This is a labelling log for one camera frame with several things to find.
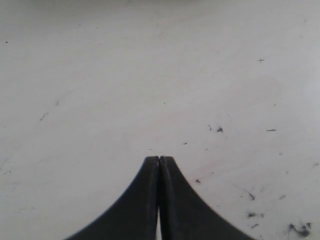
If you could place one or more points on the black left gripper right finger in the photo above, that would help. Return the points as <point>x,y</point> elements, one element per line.
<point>183,214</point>

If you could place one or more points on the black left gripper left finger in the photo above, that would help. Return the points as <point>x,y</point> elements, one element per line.
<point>134,215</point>

